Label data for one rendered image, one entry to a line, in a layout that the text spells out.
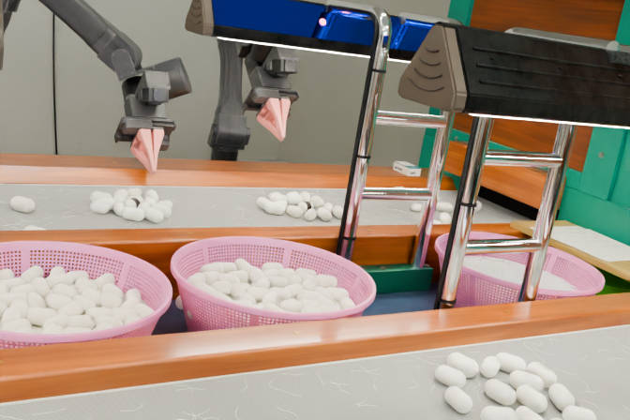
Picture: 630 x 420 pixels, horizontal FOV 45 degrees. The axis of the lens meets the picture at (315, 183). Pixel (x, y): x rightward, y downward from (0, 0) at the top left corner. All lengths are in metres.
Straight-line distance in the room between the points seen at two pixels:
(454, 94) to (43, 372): 0.43
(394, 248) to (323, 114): 2.30
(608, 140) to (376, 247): 0.52
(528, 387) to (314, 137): 2.82
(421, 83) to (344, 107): 2.73
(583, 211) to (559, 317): 0.52
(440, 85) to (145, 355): 0.37
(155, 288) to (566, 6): 1.05
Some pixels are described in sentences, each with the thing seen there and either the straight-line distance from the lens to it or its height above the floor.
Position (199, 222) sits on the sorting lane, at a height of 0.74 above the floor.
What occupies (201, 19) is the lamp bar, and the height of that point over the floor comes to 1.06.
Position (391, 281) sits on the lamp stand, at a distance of 1.24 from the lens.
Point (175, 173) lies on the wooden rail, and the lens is 1.45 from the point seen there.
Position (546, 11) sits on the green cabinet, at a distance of 1.68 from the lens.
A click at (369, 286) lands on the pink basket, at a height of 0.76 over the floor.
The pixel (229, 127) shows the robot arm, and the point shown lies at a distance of 1.75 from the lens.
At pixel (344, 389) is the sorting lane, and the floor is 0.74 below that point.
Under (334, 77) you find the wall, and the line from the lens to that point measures 3.47.
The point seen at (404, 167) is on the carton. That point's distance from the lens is 1.74.
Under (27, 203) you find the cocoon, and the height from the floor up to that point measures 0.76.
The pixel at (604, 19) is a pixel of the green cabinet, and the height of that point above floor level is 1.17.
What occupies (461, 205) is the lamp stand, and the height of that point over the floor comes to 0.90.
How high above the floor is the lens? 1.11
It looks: 13 degrees down
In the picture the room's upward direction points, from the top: 9 degrees clockwise
